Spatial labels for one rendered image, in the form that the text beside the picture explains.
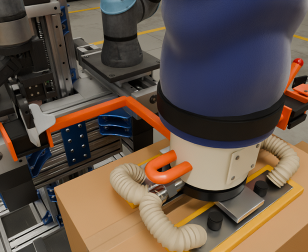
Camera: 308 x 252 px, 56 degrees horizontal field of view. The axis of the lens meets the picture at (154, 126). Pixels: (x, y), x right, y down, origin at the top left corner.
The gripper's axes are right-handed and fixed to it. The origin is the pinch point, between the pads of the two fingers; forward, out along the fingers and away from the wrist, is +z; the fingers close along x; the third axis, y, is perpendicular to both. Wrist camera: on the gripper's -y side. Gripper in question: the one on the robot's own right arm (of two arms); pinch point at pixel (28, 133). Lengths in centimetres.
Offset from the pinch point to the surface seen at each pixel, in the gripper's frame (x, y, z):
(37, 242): 9.3, -6.2, 46.4
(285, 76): -36, 32, -19
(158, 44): 266, 233, 107
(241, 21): -33.7, 23.0, -27.5
